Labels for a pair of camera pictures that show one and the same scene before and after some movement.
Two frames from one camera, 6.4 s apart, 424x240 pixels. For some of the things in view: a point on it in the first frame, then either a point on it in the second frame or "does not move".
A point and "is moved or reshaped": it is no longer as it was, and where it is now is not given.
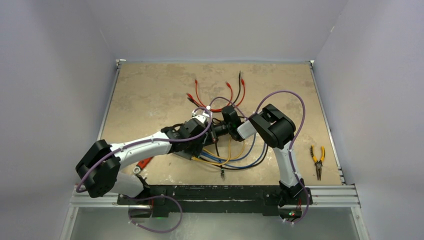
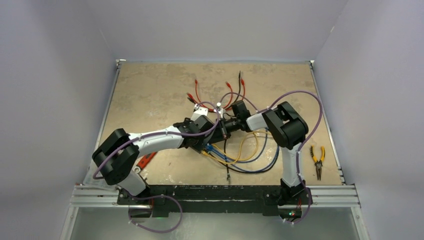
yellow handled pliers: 318,164 does not move
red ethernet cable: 214,110 does not move
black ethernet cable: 235,100 does not move
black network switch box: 184,154 is moved or reshaped
